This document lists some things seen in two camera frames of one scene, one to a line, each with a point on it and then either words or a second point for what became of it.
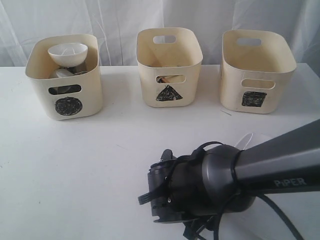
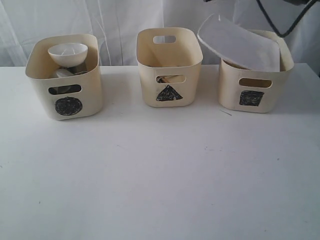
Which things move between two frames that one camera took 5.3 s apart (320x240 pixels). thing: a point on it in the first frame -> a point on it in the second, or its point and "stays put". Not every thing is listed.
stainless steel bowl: [68, 89] stays put
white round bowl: [68, 54] stays put
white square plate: [250, 140] -> [245, 47]
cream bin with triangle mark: [170, 59] stays put
